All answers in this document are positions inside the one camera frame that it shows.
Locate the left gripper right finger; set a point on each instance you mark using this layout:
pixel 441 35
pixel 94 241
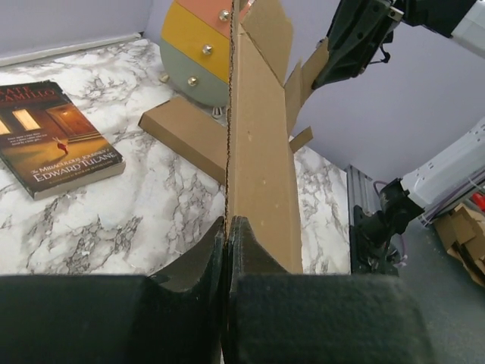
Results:
pixel 246 255

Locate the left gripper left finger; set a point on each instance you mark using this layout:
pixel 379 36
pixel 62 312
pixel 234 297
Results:
pixel 189 268

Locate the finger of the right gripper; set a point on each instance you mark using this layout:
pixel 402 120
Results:
pixel 359 29

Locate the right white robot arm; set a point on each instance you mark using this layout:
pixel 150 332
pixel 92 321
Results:
pixel 404 114

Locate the round pastel drawer cabinet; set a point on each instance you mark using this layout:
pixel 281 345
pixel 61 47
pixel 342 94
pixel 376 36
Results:
pixel 195 49

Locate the dark paperback book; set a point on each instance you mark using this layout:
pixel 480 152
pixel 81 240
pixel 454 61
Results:
pixel 48 144

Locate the cardboard scraps pile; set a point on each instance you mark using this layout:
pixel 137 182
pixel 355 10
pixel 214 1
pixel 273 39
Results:
pixel 461 231

